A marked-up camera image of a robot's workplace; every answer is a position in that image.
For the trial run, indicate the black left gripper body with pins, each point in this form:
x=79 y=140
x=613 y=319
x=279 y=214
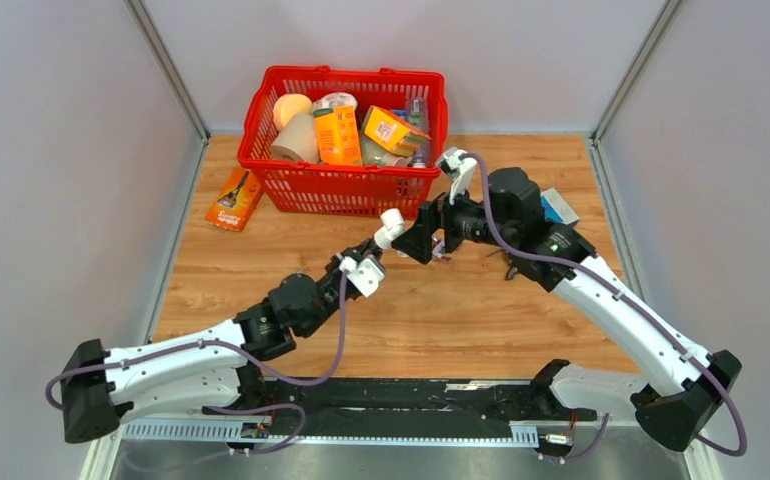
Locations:
x=328 y=281

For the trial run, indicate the beige paper roll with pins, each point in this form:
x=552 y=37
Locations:
x=297 y=141

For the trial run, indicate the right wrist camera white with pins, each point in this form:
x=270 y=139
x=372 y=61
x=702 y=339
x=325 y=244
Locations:
x=459 y=166

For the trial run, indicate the clear plastic bottle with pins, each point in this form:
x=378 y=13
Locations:
x=417 y=115

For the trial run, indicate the orange round sponge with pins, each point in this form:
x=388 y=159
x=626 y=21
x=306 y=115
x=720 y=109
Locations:
x=289 y=105

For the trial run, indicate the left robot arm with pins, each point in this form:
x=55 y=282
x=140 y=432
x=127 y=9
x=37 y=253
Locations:
x=220 y=367

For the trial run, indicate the orange yellow tilted box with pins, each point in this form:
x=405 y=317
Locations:
x=393 y=133

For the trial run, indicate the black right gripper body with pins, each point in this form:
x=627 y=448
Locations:
x=453 y=218

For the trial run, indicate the orange tall box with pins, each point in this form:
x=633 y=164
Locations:
x=338 y=136

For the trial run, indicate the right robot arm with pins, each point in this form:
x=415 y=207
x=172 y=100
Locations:
x=680 y=385

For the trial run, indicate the blue white razor box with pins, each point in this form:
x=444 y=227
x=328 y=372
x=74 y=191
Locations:
x=556 y=209

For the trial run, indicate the white plastic pipe fitting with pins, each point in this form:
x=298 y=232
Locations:
x=392 y=227

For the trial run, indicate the orange razor box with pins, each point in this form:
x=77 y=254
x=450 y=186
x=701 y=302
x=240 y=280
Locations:
x=236 y=202

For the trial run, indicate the red plastic shopping basket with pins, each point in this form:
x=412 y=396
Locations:
x=384 y=181

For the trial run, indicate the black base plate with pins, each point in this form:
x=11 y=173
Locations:
x=415 y=408

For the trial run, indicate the white tape roll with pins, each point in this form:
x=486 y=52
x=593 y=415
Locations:
x=334 y=100

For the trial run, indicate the steel grey faucet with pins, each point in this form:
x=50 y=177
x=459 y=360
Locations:
x=512 y=270

